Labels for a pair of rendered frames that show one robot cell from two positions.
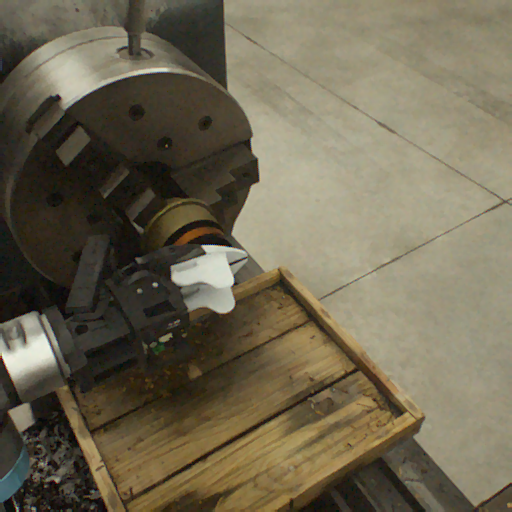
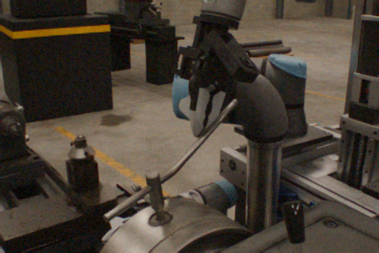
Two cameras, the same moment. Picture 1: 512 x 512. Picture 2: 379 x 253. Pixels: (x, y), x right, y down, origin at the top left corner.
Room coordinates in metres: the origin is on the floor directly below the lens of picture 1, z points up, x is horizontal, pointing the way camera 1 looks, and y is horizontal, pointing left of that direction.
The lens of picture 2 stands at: (1.21, 0.13, 1.59)
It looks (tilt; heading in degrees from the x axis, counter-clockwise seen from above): 19 degrees down; 175
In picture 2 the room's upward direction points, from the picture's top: straight up
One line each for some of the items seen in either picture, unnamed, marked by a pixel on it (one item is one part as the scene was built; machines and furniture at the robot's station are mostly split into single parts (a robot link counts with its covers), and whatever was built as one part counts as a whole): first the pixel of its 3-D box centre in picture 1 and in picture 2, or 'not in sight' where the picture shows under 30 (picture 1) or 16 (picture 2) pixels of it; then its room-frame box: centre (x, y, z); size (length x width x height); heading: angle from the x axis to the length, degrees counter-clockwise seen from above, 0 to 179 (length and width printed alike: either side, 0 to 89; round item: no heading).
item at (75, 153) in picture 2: not in sight; (81, 150); (0.08, -0.09, 1.13); 0.08 x 0.08 x 0.03
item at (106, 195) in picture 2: not in sight; (89, 196); (0.10, -0.07, 0.99); 0.20 x 0.10 x 0.05; 32
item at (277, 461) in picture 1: (231, 398); not in sight; (0.42, 0.03, 0.89); 0.36 x 0.30 x 0.04; 122
